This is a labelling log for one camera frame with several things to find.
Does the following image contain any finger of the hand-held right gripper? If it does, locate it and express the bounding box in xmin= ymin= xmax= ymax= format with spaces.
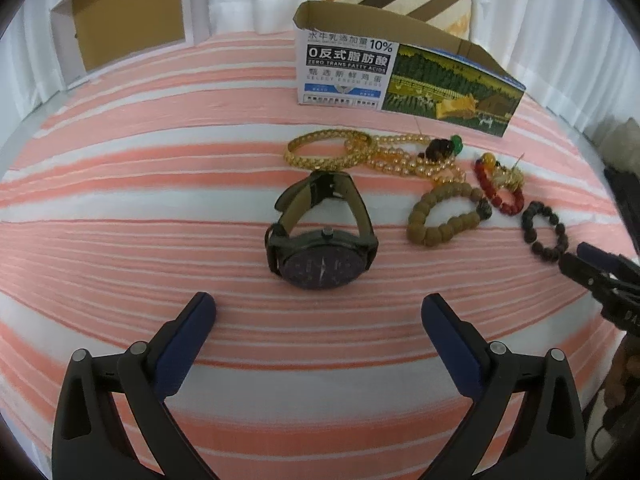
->
xmin=577 ymin=241 xmax=640 ymax=282
xmin=559 ymin=252 xmax=618 ymax=297

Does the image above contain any dark object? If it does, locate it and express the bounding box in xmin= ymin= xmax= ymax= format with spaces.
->
xmin=595 ymin=117 xmax=640 ymax=251

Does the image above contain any amber bead bracelet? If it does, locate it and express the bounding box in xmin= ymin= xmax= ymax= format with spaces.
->
xmin=284 ymin=129 xmax=357 ymax=172

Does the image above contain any brown cabinet door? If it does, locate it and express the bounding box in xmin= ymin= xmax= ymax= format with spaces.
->
xmin=50 ymin=0 xmax=193 ymax=86

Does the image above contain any black bead bracelet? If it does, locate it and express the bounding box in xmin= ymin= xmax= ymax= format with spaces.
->
xmin=520 ymin=201 xmax=571 ymax=263

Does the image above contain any black wrist watch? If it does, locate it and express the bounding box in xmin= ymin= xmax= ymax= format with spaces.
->
xmin=265 ymin=170 xmax=379 ymax=292

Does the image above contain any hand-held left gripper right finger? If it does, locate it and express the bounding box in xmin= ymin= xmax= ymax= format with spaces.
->
xmin=421 ymin=294 xmax=586 ymax=480

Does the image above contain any pink striped bed sheet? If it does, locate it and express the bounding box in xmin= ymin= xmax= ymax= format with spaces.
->
xmin=0 ymin=30 xmax=640 ymax=480

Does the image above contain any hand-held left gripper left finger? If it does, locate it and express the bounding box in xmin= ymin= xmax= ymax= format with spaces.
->
xmin=51 ymin=291 xmax=218 ymax=480

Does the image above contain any red bead bracelet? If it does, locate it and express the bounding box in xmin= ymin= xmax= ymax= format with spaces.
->
xmin=474 ymin=152 xmax=526 ymax=216

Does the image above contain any amber bead necklace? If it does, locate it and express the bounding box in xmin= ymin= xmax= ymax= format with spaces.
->
xmin=367 ymin=132 xmax=468 ymax=186

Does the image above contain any brown wooden bead bracelet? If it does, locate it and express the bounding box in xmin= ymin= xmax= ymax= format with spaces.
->
xmin=406 ymin=182 xmax=493 ymax=248

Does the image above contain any printed cardboard box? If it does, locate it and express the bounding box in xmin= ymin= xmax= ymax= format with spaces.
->
xmin=292 ymin=1 xmax=527 ymax=137

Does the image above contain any person's right hand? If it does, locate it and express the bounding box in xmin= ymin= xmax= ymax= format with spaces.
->
xmin=602 ymin=334 xmax=640 ymax=411

